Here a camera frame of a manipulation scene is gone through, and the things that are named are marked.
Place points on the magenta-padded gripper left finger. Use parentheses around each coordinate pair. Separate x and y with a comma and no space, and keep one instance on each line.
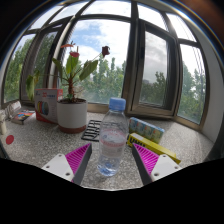
(60,165)

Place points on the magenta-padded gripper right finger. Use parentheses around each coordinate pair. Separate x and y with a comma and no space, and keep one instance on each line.
(163,165)

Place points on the clear blue-capped water bottle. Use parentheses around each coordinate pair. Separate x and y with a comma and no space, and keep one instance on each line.
(112,140)

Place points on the long yellow box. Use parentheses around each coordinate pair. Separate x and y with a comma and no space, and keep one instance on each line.
(150,145)

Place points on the black openwork trivet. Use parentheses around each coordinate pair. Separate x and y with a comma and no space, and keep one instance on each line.
(92,130)

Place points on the anthurium plant in white pot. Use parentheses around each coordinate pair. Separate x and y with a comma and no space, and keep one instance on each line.
(71,115)

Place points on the flat round red coaster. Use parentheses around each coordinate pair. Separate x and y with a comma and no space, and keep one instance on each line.
(10,139)

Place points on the colourful printed book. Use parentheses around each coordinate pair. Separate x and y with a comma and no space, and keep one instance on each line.
(22,117)

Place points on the red white filament box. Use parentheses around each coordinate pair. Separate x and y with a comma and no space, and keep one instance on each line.
(46,105)

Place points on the dark framed bay window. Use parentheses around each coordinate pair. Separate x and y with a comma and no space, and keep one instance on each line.
(133,66)

